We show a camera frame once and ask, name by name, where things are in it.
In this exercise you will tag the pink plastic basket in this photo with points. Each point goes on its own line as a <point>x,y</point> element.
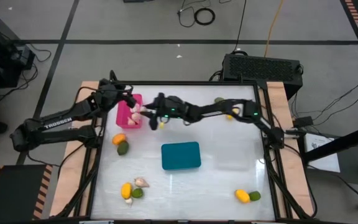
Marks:
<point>122,115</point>

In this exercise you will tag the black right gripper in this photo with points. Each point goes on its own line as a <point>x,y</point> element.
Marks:
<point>179,113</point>

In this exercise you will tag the small white garlic bulb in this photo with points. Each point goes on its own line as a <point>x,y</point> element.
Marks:
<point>129,201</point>

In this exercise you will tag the black power brick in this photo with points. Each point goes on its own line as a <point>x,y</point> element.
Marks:
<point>303,122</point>

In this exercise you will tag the green avocado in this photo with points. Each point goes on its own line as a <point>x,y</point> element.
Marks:
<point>137,193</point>
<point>218,99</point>
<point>122,148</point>
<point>255,196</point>

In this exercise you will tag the black diagonal stand beam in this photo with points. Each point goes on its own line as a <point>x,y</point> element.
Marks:
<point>346,143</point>

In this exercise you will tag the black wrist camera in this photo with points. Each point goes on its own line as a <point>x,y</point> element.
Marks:
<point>176,102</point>
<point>109,87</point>

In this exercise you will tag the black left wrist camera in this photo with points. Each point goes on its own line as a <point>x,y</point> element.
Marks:
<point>109,87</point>

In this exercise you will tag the white paper sheet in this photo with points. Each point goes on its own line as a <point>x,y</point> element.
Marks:
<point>322,155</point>

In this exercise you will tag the teal plastic basket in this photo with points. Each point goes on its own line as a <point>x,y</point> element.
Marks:
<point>181,155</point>

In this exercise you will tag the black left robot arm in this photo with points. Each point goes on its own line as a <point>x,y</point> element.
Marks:
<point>57,119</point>

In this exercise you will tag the small yellow lemon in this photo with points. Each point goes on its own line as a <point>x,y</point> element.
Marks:
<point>162,125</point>

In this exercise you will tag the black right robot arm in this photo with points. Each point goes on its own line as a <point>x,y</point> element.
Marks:
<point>216,109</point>

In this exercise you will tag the wooden table side board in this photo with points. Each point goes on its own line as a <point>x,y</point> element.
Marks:
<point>65,186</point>
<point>278,93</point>

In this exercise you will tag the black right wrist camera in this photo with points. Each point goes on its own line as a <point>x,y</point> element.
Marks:
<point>176,102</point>

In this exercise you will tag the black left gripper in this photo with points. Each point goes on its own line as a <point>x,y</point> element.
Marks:
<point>117,98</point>

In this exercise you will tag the orange yellow mango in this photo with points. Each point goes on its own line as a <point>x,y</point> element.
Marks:
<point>119,139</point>

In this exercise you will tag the black computer tower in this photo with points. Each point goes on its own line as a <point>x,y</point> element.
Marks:
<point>261,71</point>

